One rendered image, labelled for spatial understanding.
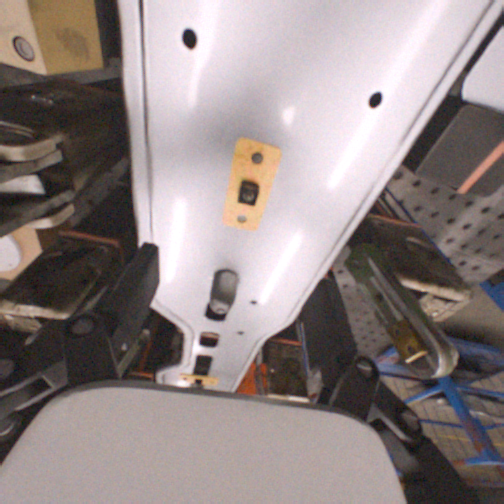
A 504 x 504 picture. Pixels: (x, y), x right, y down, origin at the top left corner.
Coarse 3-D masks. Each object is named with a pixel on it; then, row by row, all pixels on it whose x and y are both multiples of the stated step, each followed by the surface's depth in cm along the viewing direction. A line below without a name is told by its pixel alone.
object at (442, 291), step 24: (384, 216) 31; (408, 216) 35; (360, 240) 31; (384, 240) 27; (408, 240) 29; (408, 264) 24; (432, 264) 25; (432, 288) 23; (456, 288) 23; (432, 312) 25
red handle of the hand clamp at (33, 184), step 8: (24, 176) 14; (32, 176) 14; (40, 176) 14; (8, 184) 14; (16, 184) 14; (24, 184) 14; (32, 184) 14; (40, 184) 14; (0, 192) 14; (8, 192) 14; (16, 192) 14; (24, 192) 14; (32, 192) 14; (40, 192) 15
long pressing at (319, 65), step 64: (128, 0) 13; (192, 0) 13; (256, 0) 13; (320, 0) 13; (384, 0) 13; (448, 0) 13; (128, 64) 15; (192, 64) 15; (256, 64) 15; (320, 64) 15; (384, 64) 15; (448, 64) 15; (128, 128) 18; (192, 128) 18; (256, 128) 18; (320, 128) 18; (384, 128) 17; (192, 192) 22; (320, 192) 21; (192, 256) 27; (256, 256) 27; (320, 256) 26; (192, 320) 36; (256, 320) 35
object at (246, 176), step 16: (240, 144) 18; (256, 144) 18; (240, 160) 19; (272, 160) 19; (240, 176) 20; (256, 176) 20; (272, 176) 20; (240, 192) 20; (256, 192) 20; (224, 208) 22; (240, 208) 22; (256, 208) 22; (224, 224) 23; (240, 224) 23; (256, 224) 23
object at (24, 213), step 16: (0, 160) 13; (32, 160) 13; (48, 160) 14; (0, 176) 12; (16, 176) 13; (48, 192) 16; (64, 192) 16; (0, 208) 14; (16, 208) 14; (32, 208) 14; (48, 208) 15; (0, 224) 13; (16, 224) 14
